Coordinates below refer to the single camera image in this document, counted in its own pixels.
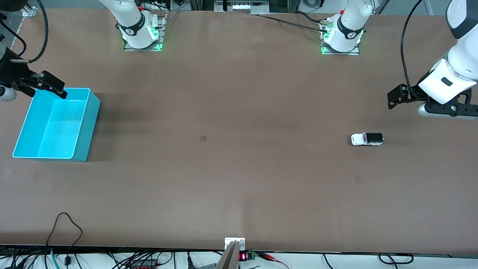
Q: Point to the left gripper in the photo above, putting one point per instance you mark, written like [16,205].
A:
[415,92]

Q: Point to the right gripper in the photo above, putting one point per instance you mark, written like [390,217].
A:
[10,74]

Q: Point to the white jeep toy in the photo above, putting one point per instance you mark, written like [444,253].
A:
[368,139]

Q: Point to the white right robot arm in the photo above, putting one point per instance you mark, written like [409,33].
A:
[130,18]

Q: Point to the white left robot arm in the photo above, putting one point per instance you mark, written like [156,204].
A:
[463,56]

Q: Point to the cyan plastic bin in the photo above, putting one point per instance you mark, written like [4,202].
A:
[56,127]

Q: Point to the metal control box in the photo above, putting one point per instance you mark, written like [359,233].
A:
[242,6]

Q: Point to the orange connector block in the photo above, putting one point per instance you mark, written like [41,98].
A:
[143,266]

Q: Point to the red clip lead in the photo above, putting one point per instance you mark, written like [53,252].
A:
[267,256]

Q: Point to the red digit display module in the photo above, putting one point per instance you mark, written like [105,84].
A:
[243,256]

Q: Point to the grey aluminium bar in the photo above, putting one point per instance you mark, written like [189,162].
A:
[228,259]

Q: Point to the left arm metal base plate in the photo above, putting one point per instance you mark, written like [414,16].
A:
[341,53]

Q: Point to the aluminium corner bracket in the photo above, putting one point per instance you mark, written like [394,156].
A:
[30,11]

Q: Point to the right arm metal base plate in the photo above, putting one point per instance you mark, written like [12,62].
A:
[143,49]

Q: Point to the white mount plate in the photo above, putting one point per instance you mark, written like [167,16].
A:
[241,244]

